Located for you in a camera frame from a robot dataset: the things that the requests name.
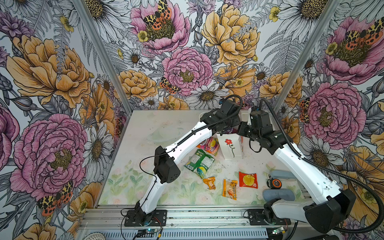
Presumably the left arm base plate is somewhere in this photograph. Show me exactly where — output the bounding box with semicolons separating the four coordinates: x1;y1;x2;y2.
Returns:
124;210;168;227

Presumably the orange red candy bag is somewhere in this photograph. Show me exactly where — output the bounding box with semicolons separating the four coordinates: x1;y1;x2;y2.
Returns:
197;137;220;156

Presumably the green white snack bag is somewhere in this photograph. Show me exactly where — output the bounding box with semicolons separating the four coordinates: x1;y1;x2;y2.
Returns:
185;149;215;179

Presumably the small orange candy packet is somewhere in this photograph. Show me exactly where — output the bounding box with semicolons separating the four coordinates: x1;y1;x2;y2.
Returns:
203;177;216;190

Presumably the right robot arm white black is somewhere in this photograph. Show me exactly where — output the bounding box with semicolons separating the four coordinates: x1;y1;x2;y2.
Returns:
238;110;356;234

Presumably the red yellow snack packet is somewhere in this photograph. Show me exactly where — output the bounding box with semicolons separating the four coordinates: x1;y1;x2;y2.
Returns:
239;172;258;189

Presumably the white floral paper bag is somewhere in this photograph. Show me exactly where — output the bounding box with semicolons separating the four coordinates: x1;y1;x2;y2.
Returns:
216;109;252;160

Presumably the black orange tape measure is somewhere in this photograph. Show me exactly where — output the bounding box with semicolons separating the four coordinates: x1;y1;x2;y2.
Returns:
267;178;282;190

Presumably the orange yellow snack packet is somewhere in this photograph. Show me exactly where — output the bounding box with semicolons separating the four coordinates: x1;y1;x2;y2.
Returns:
222;179;238;201

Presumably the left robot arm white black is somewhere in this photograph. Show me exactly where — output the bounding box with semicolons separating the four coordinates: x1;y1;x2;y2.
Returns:
130;95;243;226

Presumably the aluminium rail frame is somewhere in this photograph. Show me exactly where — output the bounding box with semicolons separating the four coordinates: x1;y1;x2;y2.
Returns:
75;206;341;240

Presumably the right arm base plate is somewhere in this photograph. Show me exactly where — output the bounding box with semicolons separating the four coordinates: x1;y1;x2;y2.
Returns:
243;209;292;226

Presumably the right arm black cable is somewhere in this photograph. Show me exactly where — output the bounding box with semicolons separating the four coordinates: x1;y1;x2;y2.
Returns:
259;97;384;234

